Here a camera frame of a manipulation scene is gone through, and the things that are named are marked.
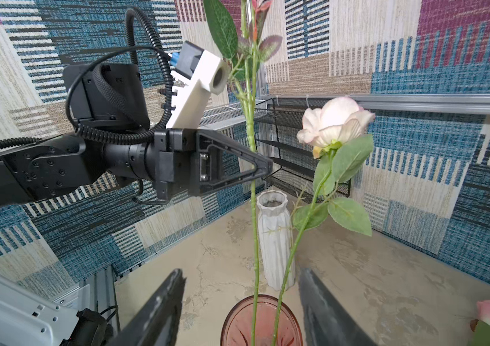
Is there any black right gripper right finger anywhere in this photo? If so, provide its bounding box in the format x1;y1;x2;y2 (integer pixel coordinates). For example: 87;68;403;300
299;268;375;346

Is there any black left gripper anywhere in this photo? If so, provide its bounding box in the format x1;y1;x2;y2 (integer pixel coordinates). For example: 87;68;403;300
154;129;273;201

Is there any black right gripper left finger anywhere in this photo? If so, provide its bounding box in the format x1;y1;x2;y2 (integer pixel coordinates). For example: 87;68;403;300
110;269;186;346

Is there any pink ribbed glass vase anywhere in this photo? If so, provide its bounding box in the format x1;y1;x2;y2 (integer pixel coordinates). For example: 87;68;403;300
220;294;303;346

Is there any cream white rose stem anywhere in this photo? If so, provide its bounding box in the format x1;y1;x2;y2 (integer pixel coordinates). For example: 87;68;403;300
272;97;375;345

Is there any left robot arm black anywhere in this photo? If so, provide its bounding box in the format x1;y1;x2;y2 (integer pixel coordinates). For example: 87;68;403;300
0;7;273;207

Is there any white ribbed ceramic vase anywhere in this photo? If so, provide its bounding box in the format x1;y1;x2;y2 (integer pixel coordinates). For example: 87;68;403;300
256;190;295;291

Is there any black wire mesh shelf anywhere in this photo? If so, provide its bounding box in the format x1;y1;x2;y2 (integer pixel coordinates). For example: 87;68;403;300
200;97;331;201

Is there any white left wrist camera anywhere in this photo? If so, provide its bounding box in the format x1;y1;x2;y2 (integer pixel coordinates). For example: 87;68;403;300
166;41;230;129

